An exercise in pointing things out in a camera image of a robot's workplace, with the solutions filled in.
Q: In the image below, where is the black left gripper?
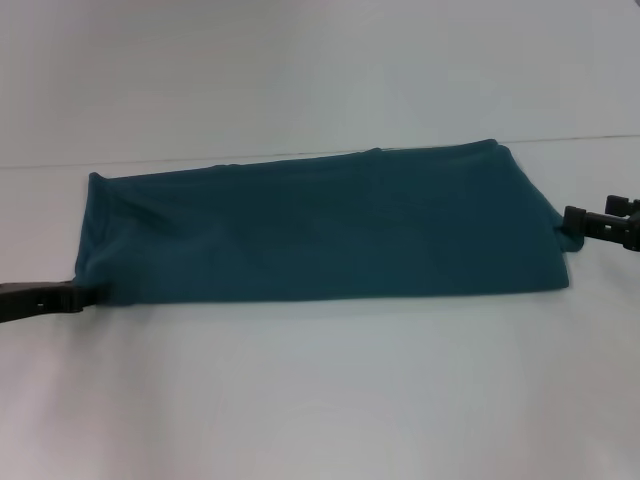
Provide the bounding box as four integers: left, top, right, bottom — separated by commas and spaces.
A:
0, 280, 107, 325

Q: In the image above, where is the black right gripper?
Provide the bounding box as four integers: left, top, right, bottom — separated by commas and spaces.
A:
563, 194, 640, 254

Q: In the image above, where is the blue shirt with FREE print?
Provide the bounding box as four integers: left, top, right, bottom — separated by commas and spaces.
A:
73, 138, 585, 307

